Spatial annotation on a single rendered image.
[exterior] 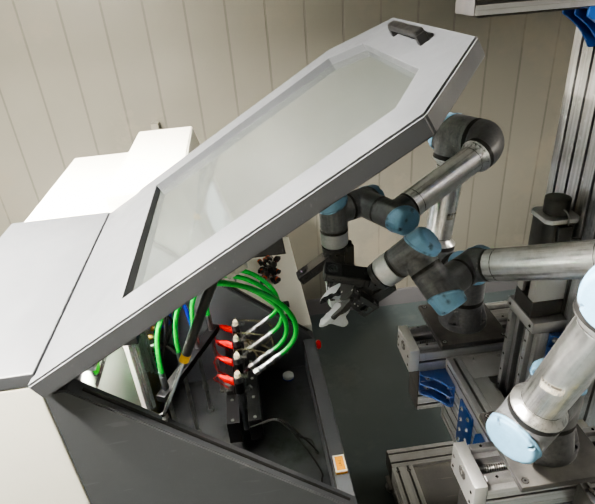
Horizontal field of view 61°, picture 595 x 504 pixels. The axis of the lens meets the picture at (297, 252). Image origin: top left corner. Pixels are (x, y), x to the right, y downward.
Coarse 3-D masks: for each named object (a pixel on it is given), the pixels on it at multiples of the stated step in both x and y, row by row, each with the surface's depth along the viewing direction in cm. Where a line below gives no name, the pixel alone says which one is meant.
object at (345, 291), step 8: (368, 272) 118; (376, 280) 116; (344, 288) 124; (352, 288) 121; (360, 288) 121; (368, 288) 120; (376, 288) 121; (384, 288) 118; (392, 288) 120; (344, 296) 122; (352, 296) 120; (360, 296) 120; (368, 296) 122; (376, 296) 122; (384, 296) 122; (352, 304) 124; (360, 304) 123; (368, 304) 122; (360, 312) 124
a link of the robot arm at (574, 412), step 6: (540, 360) 115; (534, 366) 113; (528, 378) 114; (582, 396) 109; (576, 402) 108; (582, 402) 110; (570, 408) 107; (576, 408) 109; (570, 414) 107; (576, 414) 111; (570, 420) 111; (576, 420) 113; (570, 426) 112
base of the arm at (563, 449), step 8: (576, 424) 114; (568, 432) 113; (576, 432) 116; (560, 440) 114; (568, 440) 114; (576, 440) 118; (552, 448) 114; (560, 448) 114; (568, 448) 115; (576, 448) 118; (544, 456) 116; (552, 456) 115; (560, 456) 115; (568, 456) 115; (576, 456) 118; (544, 464) 116; (552, 464) 116; (560, 464) 115; (568, 464) 116
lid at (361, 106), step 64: (320, 64) 131; (384, 64) 106; (448, 64) 81; (256, 128) 129; (320, 128) 100; (384, 128) 77; (192, 192) 120; (256, 192) 95; (320, 192) 77; (128, 256) 107; (192, 256) 86; (64, 320) 101; (128, 320) 83; (64, 384) 88
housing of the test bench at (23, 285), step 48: (48, 192) 175; (96, 192) 172; (0, 240) 137; (48, 240) 134; (96, 240) 133; (0, 288) 114; (48, 288) 113; (0, 336) 98; (48, 336) 97; (0, 384) 88; (0, 432) 93; (48, 432) 95; (0, 480) 99; (48, 480) 101
